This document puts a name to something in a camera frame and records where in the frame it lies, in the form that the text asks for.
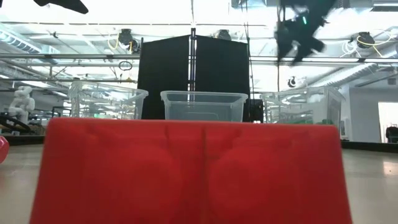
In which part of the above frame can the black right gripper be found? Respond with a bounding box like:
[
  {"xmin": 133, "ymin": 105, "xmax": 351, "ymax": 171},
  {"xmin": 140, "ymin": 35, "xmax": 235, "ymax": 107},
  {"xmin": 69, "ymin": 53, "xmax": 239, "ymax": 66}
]
[{"xmin": 275, "ymin": 0, "xmax": 336, "ymax": 65}]

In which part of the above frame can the red toy block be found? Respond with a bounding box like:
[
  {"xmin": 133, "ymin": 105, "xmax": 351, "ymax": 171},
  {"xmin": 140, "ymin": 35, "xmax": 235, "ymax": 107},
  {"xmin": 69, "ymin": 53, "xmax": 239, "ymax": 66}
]
[
  {"xmin": 29, "ymin": 117, "xmax": 354, "ymax": 224},
  {"xmin": 0, "ymin": 136, "xmax": 10, "ymax": 164}
]

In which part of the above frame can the thin vertical pole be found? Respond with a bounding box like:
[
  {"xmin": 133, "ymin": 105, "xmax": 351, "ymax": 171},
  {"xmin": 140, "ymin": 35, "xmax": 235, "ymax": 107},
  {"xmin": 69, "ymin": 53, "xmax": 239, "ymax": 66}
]
[{"xmin": 275, "ymin": 0, "xmax": 280, "ymax": 93}]

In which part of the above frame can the clear plastic bin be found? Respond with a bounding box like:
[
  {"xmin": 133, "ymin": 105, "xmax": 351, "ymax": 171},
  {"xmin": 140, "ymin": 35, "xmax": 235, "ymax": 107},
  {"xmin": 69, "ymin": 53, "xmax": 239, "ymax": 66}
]
[
  {"xmin": 68, "ymin": 81, "xmax": 149, "ymax": 121},
  {"xmin": 160, "ymin": 91, "xmax": 249, "ymax": 122},
  {"xmin": 260, "ymin": 86, "xmax": 346, "ymax": 138}
]

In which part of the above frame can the black backdrop panel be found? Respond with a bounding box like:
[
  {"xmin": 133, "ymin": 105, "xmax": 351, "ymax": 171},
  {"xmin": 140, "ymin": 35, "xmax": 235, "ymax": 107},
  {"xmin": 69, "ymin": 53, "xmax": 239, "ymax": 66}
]
[
  {"xmin": 137, "ymin": 34, "xmax": 191, "ymax": 121},
  {"xmin": 195, "ymin": 34, "xmax": 251, "ymax": 123}
]

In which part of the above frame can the black box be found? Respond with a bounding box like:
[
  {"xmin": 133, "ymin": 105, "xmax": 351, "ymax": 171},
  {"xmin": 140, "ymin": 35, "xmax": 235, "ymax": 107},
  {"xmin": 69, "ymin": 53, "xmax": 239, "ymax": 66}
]
[{"xmin": 248, "ymin": 98, "xmax": 264, "ymax": 123}]

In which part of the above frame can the black backdrop stand pole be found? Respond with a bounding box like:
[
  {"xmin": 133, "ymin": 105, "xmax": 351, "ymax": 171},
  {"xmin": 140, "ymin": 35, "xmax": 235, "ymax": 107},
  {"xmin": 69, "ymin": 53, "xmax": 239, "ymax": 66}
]
[{"xmin": 190, "ymin": 27, "xmax": 197, "ymax": 93}]

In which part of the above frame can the white robot figure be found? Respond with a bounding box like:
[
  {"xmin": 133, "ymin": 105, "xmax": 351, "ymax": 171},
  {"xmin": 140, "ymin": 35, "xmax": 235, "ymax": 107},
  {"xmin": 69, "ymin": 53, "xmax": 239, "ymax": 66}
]
[{"xmin": 7, "ymin": 86, "xmax": 35, "ymax": 125}]

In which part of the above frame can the black background equipment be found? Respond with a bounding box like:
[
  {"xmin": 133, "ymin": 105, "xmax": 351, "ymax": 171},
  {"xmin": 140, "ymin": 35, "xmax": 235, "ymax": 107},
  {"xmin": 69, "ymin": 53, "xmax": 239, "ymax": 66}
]
[{"xmin": 0, "ymin": 112, "xmax": 32, "ymax": 135}]

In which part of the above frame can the dark chair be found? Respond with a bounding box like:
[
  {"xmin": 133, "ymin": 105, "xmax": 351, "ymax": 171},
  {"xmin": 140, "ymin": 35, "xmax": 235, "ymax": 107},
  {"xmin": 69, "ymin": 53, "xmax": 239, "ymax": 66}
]
[{"xmin": 385, "ymin": 126, "xmax": 398, "ymax": 144}]

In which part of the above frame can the grey horizontal ceiling rail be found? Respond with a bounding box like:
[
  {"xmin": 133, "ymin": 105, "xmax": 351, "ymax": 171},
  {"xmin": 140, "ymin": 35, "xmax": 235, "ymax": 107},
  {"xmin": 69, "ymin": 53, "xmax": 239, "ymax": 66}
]
[{"xmin": 0, "ymin": 52, "xmax": 398, "ymax": 68}]

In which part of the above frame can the silver ventilation duct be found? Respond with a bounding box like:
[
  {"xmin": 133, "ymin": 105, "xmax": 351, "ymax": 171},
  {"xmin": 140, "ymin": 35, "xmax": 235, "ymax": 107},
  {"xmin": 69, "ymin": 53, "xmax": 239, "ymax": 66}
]
[{"xmin": 310, "ymin": 62, "xmax": 382, "ymax": 90}]

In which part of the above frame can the black hanging cable loop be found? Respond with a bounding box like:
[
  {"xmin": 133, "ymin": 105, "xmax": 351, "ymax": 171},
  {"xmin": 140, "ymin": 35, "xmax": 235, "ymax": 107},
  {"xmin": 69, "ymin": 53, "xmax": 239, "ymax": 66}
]
[{"xmin": 118, "ymin": 60, "xmax": 134, "ymax": 72}]

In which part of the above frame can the black metal frame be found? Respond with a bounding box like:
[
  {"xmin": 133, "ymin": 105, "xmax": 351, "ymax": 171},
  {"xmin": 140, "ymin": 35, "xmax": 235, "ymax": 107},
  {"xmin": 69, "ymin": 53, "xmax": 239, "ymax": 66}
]
[{"xmin": 52, "ymin": 106, "xmax": 72, "ymax": 119}]

